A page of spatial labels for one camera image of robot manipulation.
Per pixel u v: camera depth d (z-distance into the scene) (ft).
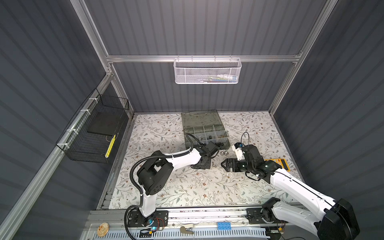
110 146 2.26
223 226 2.32
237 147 2.42
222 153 3.17
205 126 3.66
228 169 2.38
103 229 2.32
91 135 2.36
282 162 3.00
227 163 2.37
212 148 2.38
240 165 2.32
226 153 3.18
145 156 1.52
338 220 1.29
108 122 2.57
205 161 2.37
